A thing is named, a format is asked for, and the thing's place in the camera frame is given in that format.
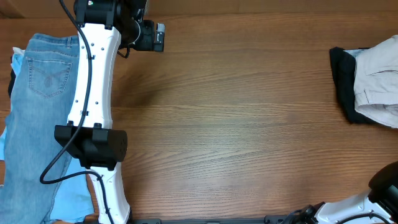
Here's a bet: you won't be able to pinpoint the folded black garment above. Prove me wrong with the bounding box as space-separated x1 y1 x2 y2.
329 47 375 124

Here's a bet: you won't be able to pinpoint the beige cotton shorts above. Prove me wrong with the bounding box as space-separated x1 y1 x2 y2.
344 35 397 128

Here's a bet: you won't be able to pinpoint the white garment under jeans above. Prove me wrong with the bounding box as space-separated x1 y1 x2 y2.
12 47 25 56

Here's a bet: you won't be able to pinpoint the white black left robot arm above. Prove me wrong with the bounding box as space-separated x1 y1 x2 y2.
54 0 165 223

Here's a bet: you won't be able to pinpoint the light blue shirt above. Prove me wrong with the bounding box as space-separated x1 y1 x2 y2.
1 54 94 223

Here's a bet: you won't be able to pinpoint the light blue denim jeans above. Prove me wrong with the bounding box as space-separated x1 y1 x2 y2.
1 34 79 223

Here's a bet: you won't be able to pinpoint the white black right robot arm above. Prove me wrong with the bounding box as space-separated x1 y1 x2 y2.
288 162 397 224

